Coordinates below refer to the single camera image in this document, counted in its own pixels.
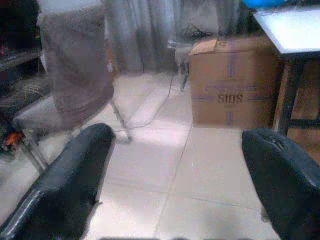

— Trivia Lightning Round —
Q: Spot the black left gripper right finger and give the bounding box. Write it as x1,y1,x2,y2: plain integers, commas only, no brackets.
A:
241,127,320,240

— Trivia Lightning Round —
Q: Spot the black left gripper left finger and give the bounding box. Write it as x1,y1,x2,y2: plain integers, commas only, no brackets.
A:
0,122,116,240

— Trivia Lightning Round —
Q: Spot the brown fabric chair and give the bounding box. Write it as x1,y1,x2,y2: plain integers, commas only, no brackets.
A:
12,0,133,173

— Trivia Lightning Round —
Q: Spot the brown cardboard box with print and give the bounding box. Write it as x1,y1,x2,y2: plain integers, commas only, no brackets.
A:
187,35,285,129

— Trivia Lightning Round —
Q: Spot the dark shelf with clutter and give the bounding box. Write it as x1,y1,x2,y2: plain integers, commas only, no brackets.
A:
0,0,52,156

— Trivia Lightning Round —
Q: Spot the small metal-legged stool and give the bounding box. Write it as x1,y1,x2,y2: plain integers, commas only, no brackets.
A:
166,39,195,92

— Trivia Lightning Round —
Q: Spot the grey curtain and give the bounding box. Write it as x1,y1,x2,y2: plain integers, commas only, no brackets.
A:
103,0,242,75

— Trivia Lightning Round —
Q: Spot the blue object on table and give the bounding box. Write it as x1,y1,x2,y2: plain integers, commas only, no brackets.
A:
241,0,291,9

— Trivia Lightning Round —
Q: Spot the black floor cable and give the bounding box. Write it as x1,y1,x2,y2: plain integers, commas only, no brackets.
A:
113,72,176,132

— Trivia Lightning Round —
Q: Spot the white table with black frame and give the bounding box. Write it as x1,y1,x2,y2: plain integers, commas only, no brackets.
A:
252,6,320,137

